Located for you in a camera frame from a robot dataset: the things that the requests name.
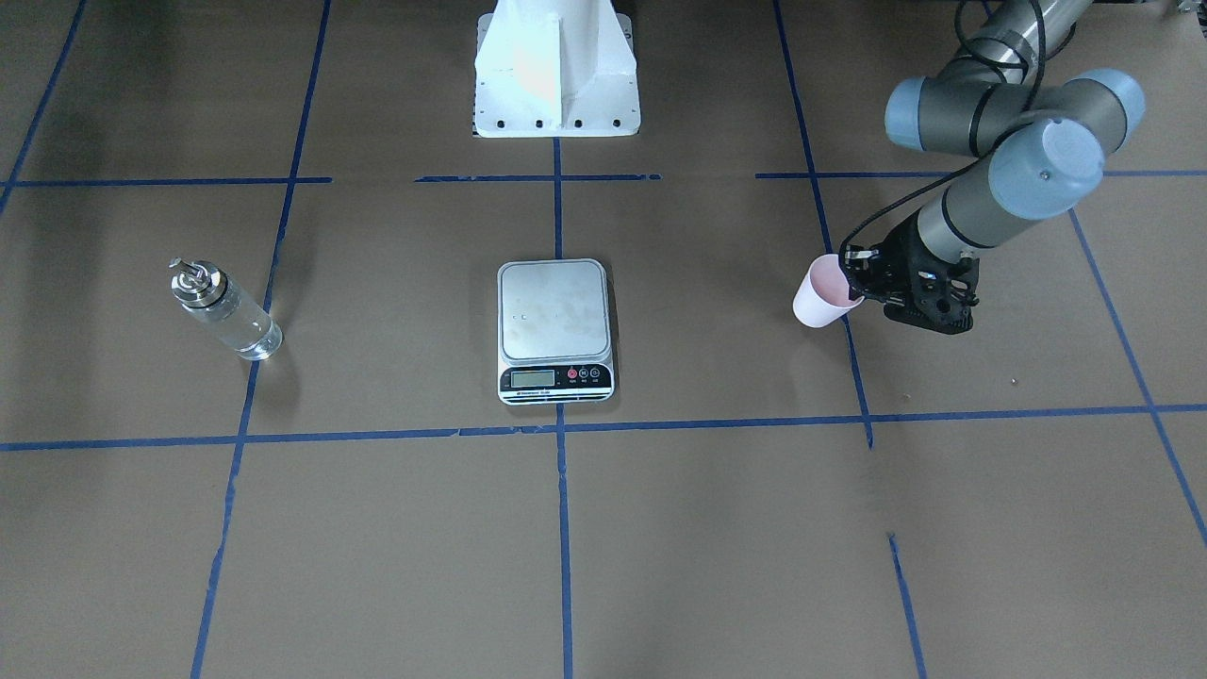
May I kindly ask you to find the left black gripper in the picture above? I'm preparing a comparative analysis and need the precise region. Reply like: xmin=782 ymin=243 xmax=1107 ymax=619
xmin=842 ymin=215 xmax=949 ymax=305

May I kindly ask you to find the glass sauce bottle steel top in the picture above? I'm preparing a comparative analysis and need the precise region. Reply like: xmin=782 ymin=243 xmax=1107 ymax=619
xmin=168 ymin=257 xmax=282 ymax=361

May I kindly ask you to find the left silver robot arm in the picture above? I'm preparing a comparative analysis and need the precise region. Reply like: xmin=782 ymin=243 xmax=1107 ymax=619
xmin=836 ymin=1 xmax=1147 ymax=321

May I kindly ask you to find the digital kitchen scale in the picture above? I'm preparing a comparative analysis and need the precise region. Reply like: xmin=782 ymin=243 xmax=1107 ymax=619
xmin=497 ymin=258 xmax=616 ymax=406

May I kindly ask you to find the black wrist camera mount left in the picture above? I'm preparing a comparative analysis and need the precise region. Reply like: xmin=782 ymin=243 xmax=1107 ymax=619
xmin=884 ymin=257 xmax=980 ymax=335

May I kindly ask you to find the black wrist cable left arm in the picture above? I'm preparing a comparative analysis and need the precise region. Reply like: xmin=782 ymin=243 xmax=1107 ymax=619
xmin=836 ymin=0 xmax=1048 ymax=265

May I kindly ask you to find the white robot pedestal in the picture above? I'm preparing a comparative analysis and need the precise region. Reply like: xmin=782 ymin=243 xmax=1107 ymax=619
xmin=471 ymin=1 xmax=642 ymax=139

